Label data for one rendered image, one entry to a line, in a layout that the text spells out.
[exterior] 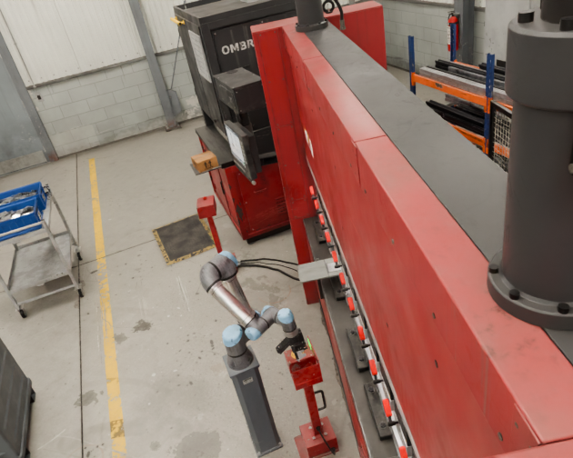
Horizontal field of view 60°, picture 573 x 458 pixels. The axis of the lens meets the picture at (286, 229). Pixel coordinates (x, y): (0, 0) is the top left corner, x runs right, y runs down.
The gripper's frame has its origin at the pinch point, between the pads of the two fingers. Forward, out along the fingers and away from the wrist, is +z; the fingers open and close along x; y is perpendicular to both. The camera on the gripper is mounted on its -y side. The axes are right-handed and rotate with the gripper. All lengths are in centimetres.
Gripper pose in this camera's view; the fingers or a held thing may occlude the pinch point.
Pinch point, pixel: (296, 360)
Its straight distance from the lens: 281.5
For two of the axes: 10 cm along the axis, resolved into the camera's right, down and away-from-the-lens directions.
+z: 2.6, 8.1, 5.3
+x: -2.6, -4.8, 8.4
